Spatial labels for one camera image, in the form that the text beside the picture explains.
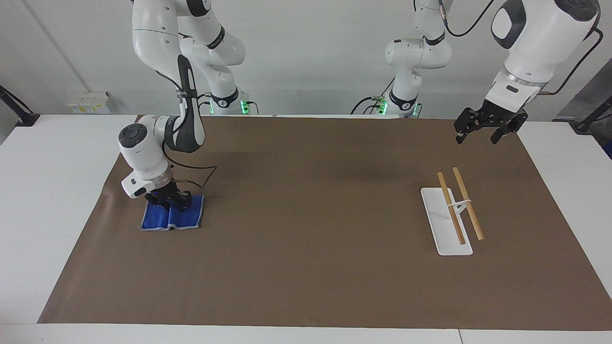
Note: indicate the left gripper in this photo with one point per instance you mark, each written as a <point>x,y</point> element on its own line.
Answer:
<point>504,114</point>

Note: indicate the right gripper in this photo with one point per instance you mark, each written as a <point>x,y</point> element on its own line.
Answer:
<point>160,192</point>

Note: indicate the blue towel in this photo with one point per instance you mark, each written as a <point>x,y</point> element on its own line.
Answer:
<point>186,219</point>

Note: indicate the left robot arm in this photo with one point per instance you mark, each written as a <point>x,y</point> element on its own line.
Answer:
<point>540,38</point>

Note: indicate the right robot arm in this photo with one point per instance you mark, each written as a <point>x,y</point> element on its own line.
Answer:
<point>148,43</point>

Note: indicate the white rack with wooden rods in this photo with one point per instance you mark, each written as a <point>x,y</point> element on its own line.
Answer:
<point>447,224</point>

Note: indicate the black stand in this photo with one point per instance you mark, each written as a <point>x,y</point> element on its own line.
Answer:
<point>19,113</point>
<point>593,117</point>

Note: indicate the white wall socket box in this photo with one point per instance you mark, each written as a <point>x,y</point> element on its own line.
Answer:
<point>91,102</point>

